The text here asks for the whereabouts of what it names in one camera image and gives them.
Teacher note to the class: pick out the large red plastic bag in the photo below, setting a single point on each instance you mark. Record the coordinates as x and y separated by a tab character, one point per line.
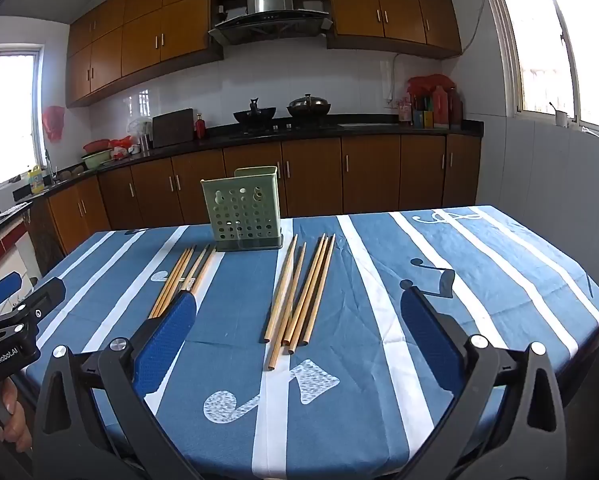
429	84

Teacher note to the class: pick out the red basin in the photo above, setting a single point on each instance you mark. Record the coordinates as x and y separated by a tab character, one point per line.
97	146

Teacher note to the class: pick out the person's left hand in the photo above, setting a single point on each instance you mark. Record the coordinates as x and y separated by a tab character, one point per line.
12	410

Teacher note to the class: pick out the yellow detergent bottle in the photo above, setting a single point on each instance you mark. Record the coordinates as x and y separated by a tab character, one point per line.
36	181

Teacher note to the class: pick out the large sliding window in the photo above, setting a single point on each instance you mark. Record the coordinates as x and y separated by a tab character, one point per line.
569	35

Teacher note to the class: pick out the black pot with lid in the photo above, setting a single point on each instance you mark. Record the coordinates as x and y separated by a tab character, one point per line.
308	106

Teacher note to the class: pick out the row of condiment bottles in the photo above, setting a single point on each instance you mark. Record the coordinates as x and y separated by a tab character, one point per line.
439	110

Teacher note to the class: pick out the black kitchen countertop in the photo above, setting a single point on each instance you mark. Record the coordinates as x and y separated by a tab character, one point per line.
359	129

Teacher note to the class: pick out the metal faucet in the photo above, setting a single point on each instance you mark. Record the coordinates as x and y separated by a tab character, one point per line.
50	165

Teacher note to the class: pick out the hanging red plastic bag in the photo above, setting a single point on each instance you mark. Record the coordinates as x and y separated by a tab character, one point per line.
54	122

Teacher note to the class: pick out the brown lower kitchen cabinets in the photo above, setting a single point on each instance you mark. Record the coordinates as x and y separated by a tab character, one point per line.
369	170

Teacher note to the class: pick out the black gas stove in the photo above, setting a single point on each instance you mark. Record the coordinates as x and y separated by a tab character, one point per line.
279	127

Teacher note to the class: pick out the steel range hood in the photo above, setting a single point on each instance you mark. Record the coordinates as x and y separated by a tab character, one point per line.
267	10

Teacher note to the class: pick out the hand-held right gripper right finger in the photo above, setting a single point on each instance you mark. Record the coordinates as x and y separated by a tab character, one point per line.
429	340

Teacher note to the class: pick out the kitchen window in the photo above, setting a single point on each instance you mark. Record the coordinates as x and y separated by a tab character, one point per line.
9	115

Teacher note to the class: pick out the brown upper wall cabinets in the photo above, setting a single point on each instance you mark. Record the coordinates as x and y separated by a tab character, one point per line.
144	35
394	5

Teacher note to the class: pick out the black wok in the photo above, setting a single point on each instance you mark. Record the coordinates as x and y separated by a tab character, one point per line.
254	115

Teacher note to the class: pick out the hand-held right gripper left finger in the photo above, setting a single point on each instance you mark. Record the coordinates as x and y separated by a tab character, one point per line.
164	345

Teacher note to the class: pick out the blue white striped tablecloth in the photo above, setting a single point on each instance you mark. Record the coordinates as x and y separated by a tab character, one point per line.
359	310

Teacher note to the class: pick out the wooden chopstick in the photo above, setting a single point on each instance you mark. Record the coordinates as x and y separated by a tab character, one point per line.
319	287
195	267
172	280
309	294
177	280
287	307
182	280
204	270
281	287
304	287

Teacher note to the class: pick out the red bottle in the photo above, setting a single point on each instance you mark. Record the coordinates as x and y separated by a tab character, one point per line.
201	129

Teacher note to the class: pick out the green perforated utensil holder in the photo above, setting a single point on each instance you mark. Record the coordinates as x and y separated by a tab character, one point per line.
239	210

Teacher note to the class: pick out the green basin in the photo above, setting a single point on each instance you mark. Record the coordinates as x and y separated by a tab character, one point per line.
97	160

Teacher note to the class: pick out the dark cutting board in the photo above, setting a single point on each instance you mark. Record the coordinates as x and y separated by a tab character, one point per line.
173	127

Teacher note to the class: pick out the white cup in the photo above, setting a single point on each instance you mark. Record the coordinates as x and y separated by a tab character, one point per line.
561	119

